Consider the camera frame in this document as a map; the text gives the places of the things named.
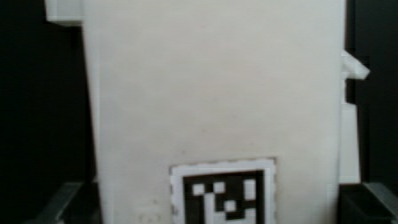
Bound white cabinet body box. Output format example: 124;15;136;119
339;51;369;184

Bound white cabinet top block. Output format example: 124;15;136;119
83;0;342;224

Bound white U-shaped frame fence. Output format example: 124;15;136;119
44;0;83;27

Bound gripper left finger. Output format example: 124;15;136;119
22;182;101;224

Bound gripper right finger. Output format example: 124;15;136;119
337;182;398;224

